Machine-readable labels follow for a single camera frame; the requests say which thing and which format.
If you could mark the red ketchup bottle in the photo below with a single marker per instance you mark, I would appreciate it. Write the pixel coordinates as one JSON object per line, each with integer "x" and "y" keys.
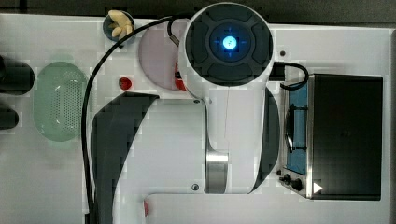
{"x": 178, "y": 79}

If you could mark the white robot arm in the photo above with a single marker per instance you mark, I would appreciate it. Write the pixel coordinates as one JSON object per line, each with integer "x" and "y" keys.
{"x": 225, "y": 57}

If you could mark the lilac plate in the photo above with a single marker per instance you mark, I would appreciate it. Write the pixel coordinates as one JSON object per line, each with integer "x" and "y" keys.
{"x": 157, "y": 56}

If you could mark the red strawberry toy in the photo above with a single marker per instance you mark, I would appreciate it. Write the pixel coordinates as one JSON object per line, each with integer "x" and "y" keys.
{"x": 125, "y": 83}

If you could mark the peeled banana toy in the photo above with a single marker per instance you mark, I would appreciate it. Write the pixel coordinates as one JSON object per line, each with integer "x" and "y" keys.
{"x": 121, "y": 25}

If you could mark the blue bowl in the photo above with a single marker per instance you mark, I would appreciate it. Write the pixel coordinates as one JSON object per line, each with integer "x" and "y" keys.
{"x": 108, "y": 21}

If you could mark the toaster oven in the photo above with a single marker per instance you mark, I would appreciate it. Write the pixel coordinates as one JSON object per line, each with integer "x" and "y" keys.
{"x": 332, "y": 138}

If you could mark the green oval colander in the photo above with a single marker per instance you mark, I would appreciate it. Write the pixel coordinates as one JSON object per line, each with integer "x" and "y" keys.
{"x": 58, "y": 99}

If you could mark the large black pan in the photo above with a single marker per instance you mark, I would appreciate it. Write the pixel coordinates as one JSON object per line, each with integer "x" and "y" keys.
{"x": 16, "y": 77}

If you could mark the small black pot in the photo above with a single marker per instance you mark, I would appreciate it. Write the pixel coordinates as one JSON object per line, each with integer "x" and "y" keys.
{"x": 9, "y": 118}

